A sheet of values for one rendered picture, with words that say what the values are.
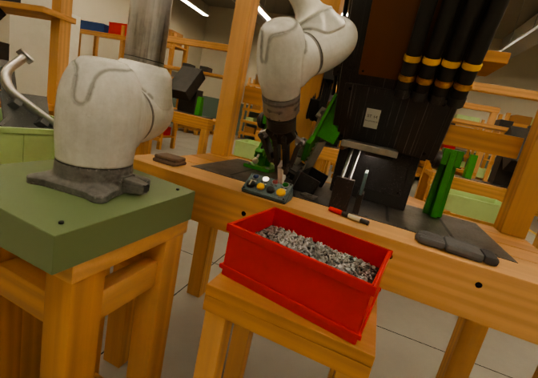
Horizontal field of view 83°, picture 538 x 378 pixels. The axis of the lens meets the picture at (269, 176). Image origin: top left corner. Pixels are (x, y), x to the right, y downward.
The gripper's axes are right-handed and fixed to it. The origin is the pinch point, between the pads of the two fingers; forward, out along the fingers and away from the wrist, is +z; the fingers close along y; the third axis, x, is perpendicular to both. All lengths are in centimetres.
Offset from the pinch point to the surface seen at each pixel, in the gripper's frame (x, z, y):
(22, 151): -23, -3, -79
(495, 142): 72, 23, 69
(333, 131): 30.0, 4.0, 7.9
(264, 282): -34.2, -3.3, 9.9
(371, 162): 37.6, 20.1, 22.9
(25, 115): -6, 0, -103
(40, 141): -18, -3, -78
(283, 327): -40.2, -1.1, 16.3
